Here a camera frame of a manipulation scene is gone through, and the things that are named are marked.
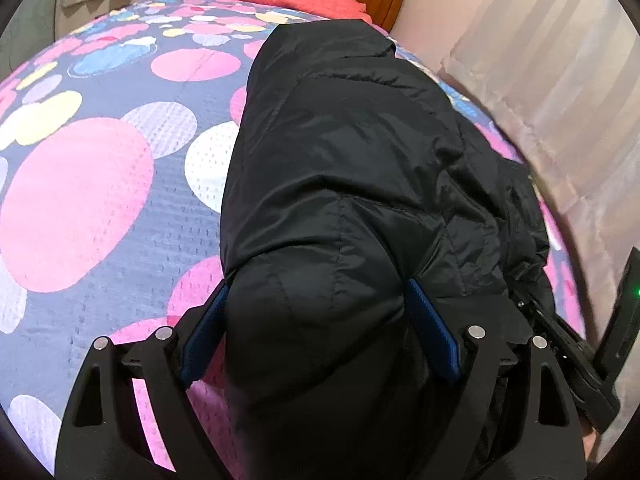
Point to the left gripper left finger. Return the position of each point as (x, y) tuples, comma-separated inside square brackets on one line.
[(102, 437)]

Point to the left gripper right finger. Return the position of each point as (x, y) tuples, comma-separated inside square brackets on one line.
[(501, 404)]

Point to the black quilted jacket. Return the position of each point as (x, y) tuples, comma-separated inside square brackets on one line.
[(353, 176)]

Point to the colourful circle-pattern bedspread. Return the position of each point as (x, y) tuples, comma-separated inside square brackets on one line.
[(116, 144)]

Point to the white curtain along bed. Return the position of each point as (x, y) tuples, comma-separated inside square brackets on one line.
[(561, 80)]

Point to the frosted glass wardrobe door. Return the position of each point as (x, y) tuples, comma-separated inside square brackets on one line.
[(30, 30)]

